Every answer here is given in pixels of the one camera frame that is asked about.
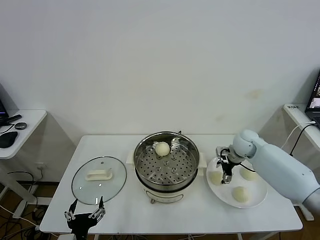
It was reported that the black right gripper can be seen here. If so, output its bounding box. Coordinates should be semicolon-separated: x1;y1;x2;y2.
216;154;236;186

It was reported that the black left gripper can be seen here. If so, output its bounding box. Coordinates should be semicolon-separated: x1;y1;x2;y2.
64;196;106;237

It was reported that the white steamed baozi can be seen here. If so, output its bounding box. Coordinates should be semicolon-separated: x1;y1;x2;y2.
154;141;172;158
239;167;258;181
209;171;223;186
231;186;251;202

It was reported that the glass lid with cream handle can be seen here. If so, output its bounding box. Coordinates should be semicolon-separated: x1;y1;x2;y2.
71;156;128;206

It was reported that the perforated steel steamer basket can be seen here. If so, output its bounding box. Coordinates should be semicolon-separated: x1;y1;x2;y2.
133;131;201;190

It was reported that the steel steamer pot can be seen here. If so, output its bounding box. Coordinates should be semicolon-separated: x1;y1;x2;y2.
126;152;208;205

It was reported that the round white plate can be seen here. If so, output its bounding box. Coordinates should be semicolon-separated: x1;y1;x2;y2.
206;156;268;209

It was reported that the white side desk with laptop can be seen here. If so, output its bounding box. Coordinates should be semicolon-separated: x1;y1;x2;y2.
283;103;320;222

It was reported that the white side desk with mouse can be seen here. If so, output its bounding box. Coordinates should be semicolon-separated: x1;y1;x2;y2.
0;109;48;218

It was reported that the black computer mouse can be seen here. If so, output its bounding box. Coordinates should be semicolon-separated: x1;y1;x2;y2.
0;131;19;149

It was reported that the black remote stick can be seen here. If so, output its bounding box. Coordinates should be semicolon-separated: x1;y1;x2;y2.
4;114;23;125

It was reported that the open black laptop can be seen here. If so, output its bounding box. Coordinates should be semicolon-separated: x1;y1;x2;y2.
305;69;320;128

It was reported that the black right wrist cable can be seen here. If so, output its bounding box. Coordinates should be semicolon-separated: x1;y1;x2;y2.
234;161;256;173

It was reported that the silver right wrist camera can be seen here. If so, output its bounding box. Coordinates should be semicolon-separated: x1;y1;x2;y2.
216;146;231;160

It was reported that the black looping floor cable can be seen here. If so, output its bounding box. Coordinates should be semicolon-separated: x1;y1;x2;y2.
7;171;38;208

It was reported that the black cable with adapter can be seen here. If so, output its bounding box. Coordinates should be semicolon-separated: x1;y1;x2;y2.
289;123;319;156

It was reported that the white charging cable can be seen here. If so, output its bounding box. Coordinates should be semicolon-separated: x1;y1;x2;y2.
281;121;316;151

